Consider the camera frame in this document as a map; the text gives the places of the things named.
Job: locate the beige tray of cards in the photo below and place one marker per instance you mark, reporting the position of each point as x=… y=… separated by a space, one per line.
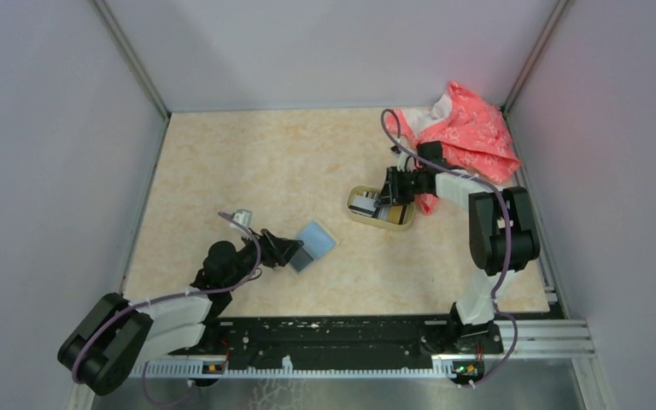
x=396 y=218

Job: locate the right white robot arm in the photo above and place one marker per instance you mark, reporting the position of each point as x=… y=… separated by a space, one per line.
x=503 y=237

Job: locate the beige card holder wallet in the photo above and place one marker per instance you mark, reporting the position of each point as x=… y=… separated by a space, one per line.
x=318 y=240

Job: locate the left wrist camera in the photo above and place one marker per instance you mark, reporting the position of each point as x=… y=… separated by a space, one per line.
x=242 y=217

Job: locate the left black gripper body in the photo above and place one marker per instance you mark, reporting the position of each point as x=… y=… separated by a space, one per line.
x=271 y=256

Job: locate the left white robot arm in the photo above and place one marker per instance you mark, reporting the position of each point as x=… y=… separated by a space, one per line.
x=117 y=335

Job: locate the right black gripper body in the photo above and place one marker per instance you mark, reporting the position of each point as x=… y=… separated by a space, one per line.
x=403 y=185

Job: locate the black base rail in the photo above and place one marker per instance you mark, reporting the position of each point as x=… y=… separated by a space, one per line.
x=343 y=343

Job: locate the pink crumpled cloth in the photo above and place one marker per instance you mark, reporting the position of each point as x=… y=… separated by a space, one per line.
x=471 y=132

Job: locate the grey white credit card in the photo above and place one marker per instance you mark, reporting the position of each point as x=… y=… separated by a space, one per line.
x=364 y=204

